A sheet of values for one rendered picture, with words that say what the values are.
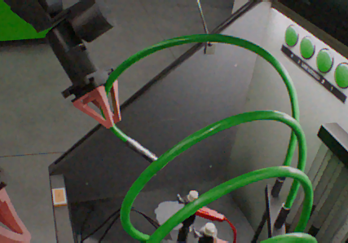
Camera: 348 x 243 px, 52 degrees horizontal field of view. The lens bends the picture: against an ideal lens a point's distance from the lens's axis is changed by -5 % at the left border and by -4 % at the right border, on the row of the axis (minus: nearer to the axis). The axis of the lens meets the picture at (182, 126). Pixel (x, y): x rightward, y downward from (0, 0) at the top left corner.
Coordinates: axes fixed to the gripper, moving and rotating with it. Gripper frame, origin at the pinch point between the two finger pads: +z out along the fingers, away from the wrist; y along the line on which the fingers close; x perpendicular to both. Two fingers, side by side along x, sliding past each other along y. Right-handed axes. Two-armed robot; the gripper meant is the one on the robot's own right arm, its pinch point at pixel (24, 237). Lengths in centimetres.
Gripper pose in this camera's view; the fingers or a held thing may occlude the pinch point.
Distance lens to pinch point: 51.1
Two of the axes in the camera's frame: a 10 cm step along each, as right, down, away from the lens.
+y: 8.0, -5.2, -2.8
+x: -1.0, -5.9, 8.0
